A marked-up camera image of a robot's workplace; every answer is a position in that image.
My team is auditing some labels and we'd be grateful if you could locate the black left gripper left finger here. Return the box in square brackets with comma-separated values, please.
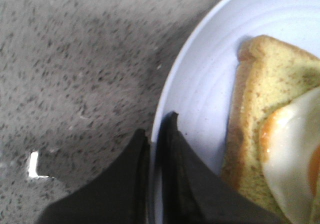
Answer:
[36, 129, 150, 224]

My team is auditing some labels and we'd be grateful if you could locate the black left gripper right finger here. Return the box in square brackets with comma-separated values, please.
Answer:
[158, 112, 282, 224]

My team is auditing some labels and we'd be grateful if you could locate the light blue plate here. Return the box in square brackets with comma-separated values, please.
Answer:
[148, 0, 320, 224]

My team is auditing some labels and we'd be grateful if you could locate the fried egg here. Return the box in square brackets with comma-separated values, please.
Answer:
[259, 87, 320, 224]

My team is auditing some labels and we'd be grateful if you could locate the bread slice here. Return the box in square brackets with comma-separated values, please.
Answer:
[221, 35, 320, 224]

